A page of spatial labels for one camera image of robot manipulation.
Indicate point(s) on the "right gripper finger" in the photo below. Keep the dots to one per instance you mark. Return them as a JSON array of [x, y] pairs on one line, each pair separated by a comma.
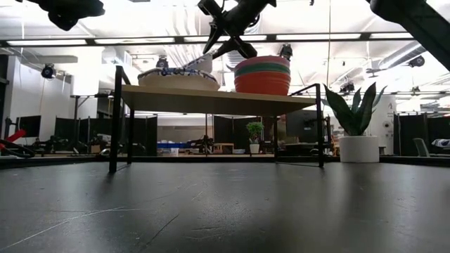
[[215, 37], [230, 46]]

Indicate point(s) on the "blue patterned paper bowl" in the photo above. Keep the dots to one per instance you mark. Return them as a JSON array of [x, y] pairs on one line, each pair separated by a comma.
[[179, 85], [204, 64], [165, 72]]

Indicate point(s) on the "pink plastic bowl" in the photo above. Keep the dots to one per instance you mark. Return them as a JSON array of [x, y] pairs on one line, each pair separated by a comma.
[[262, 59]]

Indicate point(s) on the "green plastic bowl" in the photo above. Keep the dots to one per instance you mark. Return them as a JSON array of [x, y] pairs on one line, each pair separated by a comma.
[[262, 69]]

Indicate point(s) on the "red plastic bowl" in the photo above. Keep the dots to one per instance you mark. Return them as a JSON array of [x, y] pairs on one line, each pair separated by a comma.
[[262, 86]]

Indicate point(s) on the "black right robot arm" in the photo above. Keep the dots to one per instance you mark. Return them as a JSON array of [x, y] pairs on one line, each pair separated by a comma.
[[422, 24]]

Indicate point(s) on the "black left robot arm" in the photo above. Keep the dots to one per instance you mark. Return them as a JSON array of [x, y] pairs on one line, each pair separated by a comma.
[[67, 12]]

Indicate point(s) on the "wooden shelf with black legs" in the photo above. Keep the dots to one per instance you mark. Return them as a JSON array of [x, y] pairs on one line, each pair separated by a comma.
[[211, 100]]

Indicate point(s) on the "long ceiling light strip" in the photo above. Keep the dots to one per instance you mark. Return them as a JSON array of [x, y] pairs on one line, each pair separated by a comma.
[[316, 36], [133, 40], [260, 37], [390, 35], [45, 42]]

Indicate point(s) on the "black ceiling mounted device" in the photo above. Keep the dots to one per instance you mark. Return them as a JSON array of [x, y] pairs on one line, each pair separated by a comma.
[[286, 52], [347, 87], [416, 61], [48, 71], [162, 62]]

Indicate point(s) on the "small green plant white pot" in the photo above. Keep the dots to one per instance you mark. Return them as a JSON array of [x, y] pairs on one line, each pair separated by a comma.
[[254, 131]]

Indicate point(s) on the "small wooden bench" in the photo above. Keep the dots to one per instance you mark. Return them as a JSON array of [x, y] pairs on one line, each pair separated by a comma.
[[223, 145]]

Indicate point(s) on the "dark computer monitor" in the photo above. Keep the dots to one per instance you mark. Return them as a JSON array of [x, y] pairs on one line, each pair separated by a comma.
[[29, 126], [300, 124]]

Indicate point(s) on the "row of blue bins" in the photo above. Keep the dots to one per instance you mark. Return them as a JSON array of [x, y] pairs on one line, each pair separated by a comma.
[[171, 145]]

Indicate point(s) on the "snake plant in white pot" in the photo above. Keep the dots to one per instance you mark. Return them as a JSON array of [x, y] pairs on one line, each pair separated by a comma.
[[356, 140]]

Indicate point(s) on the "black table mat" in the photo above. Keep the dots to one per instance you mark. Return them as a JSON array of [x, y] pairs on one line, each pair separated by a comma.
[[225, 211]]

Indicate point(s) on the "white column unit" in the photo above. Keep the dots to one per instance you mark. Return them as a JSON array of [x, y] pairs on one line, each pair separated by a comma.
[[386, 116]]

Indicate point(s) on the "black partition panel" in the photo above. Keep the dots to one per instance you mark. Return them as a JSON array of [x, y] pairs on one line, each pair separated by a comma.
[[408, 133]]

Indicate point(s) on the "grey office chair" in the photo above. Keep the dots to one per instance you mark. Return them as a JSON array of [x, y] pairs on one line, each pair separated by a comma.
[[420, 145]]

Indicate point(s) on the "silver ventilation duct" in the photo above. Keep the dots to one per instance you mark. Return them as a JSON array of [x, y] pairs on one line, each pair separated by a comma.
[[397, 58]]

